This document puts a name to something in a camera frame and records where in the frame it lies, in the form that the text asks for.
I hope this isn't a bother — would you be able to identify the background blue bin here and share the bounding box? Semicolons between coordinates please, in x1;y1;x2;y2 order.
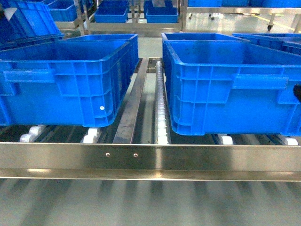
146;7;178;24
95;7;128;23

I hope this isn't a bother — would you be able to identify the background blue bin right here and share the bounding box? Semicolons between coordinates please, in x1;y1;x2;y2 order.
146;7;178;24

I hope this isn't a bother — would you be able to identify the stainless steel shelf rack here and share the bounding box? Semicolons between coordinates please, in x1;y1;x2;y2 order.
0;0;301;182

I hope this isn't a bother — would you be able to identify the tilted blue bin with paper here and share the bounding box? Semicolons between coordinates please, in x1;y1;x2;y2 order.
0;0;63;50

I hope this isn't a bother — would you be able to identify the blue bin front right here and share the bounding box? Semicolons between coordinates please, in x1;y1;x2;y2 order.
165;41;301;136

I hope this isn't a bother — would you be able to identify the blue bin front left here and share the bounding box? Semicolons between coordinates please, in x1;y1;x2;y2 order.
0;40;131;127

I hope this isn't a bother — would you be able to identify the background blue bin left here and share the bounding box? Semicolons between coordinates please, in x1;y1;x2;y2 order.
95;7;128;23

